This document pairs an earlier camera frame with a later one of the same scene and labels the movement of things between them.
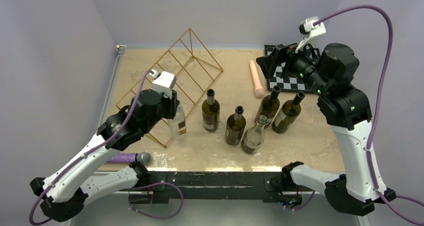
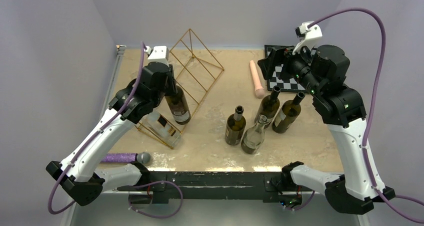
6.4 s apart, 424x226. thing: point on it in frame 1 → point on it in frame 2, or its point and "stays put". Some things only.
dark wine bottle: (235, 125) stays put
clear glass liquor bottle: (178, 125) → (165, 129)
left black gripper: (171, 103) → (171, 88)
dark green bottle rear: (268, 106) stays put
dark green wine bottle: (211, 111) → (179, 106)
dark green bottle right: (289, 111) stays put
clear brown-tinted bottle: (254, 138) stays put
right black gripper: (268, 63) stays put
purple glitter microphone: (143, 157) stays put
